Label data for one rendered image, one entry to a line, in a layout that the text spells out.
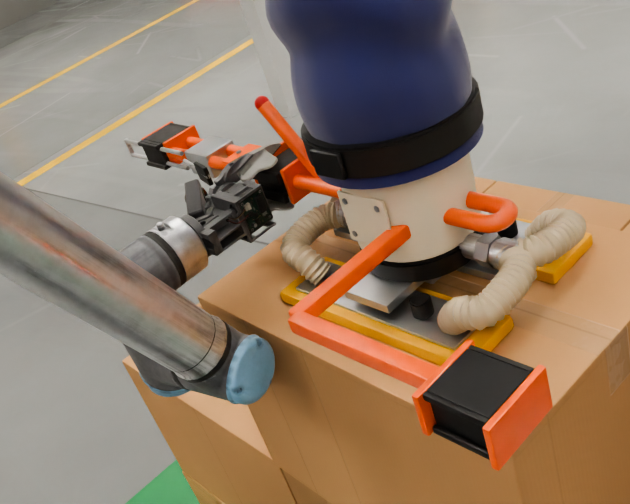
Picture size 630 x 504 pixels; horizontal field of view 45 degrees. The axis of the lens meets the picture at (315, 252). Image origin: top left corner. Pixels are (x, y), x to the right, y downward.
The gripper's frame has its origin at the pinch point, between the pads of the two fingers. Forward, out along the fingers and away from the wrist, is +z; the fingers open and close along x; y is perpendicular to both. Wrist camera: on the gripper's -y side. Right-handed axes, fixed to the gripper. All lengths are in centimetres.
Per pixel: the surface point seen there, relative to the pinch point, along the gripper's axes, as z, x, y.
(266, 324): -19.6, -12.5, 12.8
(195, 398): -18, -53, -34
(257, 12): 178, -49, -241
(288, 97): 179, -99, -241
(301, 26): -9.9, 28.2, 28.8
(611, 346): -2, -13, 56
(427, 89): -2.9, 18.1, 37.9
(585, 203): 76, -54, 3
